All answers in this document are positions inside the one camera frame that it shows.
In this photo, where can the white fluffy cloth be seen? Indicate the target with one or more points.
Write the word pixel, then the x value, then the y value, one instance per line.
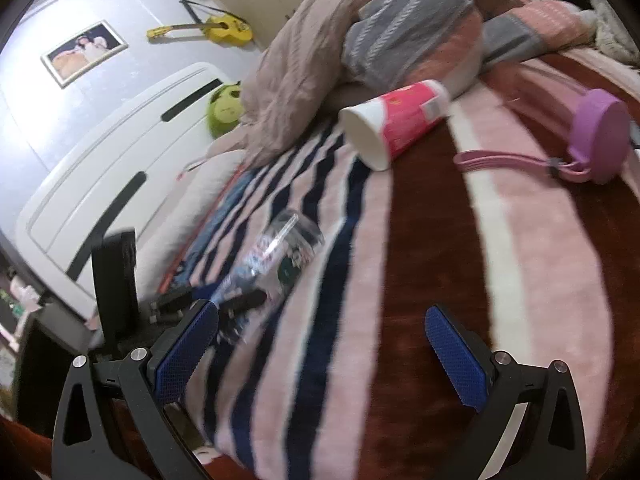
pixel 612 25

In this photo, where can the white framed picture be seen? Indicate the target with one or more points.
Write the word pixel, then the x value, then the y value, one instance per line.
pixel 84 52

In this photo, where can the red and white paper cup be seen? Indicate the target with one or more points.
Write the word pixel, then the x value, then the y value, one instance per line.
pixel 395 120

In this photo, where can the grey and pink striped pillow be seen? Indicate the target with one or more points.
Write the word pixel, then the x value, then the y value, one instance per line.
pixel 400 30

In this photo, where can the pink navy brown striped blanket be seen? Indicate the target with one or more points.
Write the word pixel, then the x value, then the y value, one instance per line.
pixel 425 240

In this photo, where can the white bed headboard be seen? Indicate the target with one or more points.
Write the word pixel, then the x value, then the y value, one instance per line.
pixel 100 160

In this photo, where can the yellow toy guitar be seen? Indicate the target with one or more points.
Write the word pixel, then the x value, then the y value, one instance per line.
pixel 225 29

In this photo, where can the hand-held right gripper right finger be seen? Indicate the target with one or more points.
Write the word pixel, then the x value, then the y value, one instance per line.
pixel 456 360

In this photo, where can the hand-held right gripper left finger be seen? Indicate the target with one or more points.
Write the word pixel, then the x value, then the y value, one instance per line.
pixel 184 355

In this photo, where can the beige duvet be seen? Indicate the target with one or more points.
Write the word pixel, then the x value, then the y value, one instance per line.
pixel 310 40

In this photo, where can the green plush toy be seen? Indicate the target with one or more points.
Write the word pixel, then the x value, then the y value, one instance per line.
pixel 225 110

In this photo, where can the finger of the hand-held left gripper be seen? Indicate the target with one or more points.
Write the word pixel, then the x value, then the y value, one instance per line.
pixel 172 305
pixel 245 301

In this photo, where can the dark bedside cabinet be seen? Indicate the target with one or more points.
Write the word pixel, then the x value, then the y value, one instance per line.
pixel 45 355

